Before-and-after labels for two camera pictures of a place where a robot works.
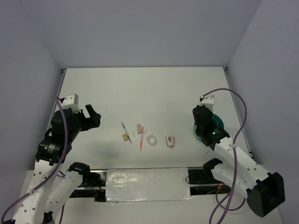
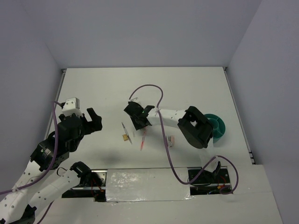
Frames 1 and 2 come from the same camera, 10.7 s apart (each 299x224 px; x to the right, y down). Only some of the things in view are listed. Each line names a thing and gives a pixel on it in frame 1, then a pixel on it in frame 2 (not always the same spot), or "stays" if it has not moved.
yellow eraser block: (125, 137) stays
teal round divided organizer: (217, 122) stays
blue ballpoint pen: (127, 133) stays
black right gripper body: (199, 130) to (137, 124)
